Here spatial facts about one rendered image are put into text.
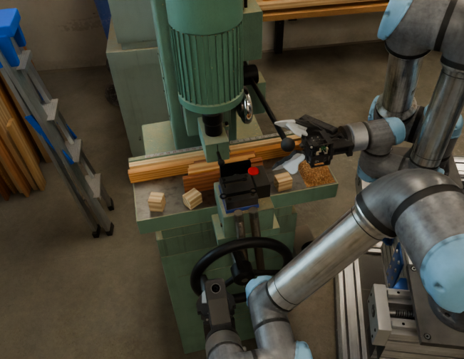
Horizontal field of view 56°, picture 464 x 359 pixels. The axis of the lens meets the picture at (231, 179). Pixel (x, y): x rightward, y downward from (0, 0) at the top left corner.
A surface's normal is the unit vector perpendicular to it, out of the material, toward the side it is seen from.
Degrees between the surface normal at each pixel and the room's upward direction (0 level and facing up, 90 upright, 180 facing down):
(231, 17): 90
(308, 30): 90
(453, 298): 84
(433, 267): 71
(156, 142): 0
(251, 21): 90
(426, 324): 0
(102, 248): 0
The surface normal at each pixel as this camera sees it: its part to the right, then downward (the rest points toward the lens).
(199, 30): -0.11, 0.70
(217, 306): 0.11, -0.28
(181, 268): 0.22, 0.69
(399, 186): -0.77, -0.47
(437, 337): -0.03, -0.71
